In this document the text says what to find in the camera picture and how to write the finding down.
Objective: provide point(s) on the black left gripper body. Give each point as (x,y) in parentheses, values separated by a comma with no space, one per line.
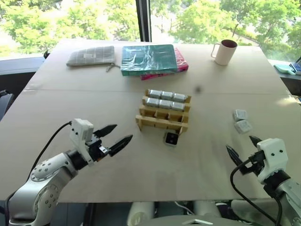
(95,149)

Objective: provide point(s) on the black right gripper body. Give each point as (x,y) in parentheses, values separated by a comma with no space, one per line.
(255,163)

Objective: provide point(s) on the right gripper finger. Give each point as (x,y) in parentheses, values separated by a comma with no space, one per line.
(234,155)
(255,140)

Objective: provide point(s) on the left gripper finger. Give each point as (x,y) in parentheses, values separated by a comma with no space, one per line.
(105,130)
(121,144)

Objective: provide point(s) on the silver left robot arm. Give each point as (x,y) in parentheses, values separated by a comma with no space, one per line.
(44,179)

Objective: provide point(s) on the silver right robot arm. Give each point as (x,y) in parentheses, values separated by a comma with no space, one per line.
(288,195)

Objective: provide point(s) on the wooden tiered rack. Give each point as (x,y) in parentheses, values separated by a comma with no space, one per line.
(162,118)

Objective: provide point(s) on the blue and white box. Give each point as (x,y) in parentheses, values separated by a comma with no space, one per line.
(296,67)

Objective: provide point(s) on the white rounded shape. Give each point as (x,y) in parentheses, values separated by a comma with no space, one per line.
(207,208)
(140,213)

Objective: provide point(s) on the dark side shelf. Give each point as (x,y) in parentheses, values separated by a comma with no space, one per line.
(291,82)

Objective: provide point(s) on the grey checked fabric pouch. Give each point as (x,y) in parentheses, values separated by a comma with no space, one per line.
(90,56)

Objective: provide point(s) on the teal flat object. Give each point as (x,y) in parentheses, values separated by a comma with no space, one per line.
(283,68)

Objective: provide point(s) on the silver robot torso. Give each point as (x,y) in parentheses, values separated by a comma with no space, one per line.
(188,221)

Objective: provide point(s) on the teal plastic-wrapped book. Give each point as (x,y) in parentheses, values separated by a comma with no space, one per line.
(148,58)

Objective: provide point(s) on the cream mug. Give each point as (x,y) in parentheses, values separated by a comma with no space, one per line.
(224,53)

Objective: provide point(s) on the pink book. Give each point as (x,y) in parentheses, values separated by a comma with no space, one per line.
(181,63)

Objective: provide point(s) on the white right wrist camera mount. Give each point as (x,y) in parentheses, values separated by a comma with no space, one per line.
(272,155)

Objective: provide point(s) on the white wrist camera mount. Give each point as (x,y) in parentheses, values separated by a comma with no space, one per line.
(272,155)
(78,134)

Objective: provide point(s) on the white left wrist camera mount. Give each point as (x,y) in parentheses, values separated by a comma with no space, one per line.
(78,134)

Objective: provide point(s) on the black window frame post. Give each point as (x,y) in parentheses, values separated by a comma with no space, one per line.
(144,21)

